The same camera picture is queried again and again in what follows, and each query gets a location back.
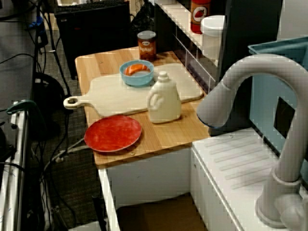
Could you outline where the white plastic detergent bottle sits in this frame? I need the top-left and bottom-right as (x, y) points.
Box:
(146, 71), (182, 124)

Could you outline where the light blue bowl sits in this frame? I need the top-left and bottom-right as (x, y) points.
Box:
(119, 60), (154, 87)

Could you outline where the salmon nigiri sushi toy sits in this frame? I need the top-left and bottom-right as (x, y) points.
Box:
(124, 64), (150, 76)

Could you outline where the red round plate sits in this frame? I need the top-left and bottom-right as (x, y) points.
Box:
(84, 115), (142, 153)

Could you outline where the pale wooden cutting board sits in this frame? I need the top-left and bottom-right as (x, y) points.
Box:
(63, 63), (205, 117)

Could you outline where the white toy kitchen unit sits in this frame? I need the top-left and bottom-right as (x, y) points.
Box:
(97, 127), (308, 231)

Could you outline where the brown sauce jar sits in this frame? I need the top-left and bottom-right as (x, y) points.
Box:
(137, 30), (157, 62)

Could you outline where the white lidded plastic container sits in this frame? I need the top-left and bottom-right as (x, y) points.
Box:
(200, 15), (226, 61)

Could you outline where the tiled backsplash with shelf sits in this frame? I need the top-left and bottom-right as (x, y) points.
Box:
(149, 0), (223, 93)

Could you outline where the large black box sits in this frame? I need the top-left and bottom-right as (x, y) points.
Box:
(54, 0), (132, 80)

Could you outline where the red hot sauce bottle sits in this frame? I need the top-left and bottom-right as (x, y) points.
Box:
(191, 0), (210, 34)

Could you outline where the teal plastic bin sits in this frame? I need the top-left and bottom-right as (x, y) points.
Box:
(247, 36), (308, 167)

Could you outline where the grey toy faucet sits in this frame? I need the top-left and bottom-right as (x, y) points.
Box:
(196, 53), (308, 229)

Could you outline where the grey table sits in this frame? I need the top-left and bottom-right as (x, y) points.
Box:
(0, 20), (37, 111)

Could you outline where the grey cable bundle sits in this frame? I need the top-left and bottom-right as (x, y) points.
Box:
(44, 138), (90, 170)

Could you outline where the dark upright post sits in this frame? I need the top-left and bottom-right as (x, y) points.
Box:
(215, 0), (283, 84)

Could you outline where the aluminium frame rail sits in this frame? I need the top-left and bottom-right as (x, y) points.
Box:
(0, 101), (31, 231)

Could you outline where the blue cable clip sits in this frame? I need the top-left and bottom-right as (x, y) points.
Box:
(28, 16), (45, 31)

